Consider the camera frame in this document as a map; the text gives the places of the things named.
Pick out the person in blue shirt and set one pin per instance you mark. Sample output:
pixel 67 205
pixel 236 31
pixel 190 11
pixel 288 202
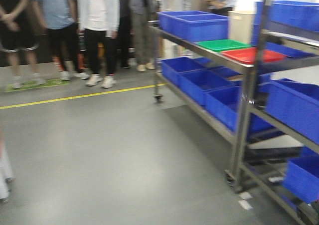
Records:
pixel 58 18

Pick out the green plastic tray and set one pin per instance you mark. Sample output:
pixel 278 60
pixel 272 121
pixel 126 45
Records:
pixel 222 45

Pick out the person in white shirt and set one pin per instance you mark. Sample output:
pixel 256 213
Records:
pixel 99 20

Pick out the cream plastic basket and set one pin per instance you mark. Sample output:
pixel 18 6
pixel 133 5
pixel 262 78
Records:
pixel 241 25

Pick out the red plastic tray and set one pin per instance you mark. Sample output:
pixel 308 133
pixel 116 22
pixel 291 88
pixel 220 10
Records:
pixel 247 55

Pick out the steel trolley cart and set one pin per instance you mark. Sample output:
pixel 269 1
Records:
pixel 253 123

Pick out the person in black shorts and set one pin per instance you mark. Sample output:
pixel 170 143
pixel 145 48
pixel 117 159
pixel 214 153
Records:
pixel 16 34

